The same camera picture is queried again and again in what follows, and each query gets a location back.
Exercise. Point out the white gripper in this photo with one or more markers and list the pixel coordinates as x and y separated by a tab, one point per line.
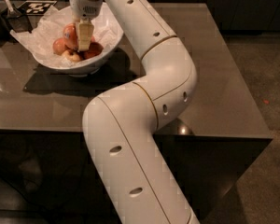
84	7

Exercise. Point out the large red top apple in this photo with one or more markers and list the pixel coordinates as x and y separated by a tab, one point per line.
70	36

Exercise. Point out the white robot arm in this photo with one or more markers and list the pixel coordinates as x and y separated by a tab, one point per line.
119	124

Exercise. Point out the red apple right front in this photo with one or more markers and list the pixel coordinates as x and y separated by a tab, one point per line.
95	49

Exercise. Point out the red apple left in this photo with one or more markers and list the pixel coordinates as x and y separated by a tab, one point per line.
59	46

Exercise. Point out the yellowish apple front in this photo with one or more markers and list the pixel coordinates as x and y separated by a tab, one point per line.
72	56

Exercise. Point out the white crumpled paper liner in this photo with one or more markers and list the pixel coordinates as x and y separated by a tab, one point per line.
42	38

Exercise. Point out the black white fiducial marker card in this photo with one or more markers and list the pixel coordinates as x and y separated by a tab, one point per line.
35	7

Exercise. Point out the black scoop with white handle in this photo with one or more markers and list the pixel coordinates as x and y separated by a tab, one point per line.
17	20

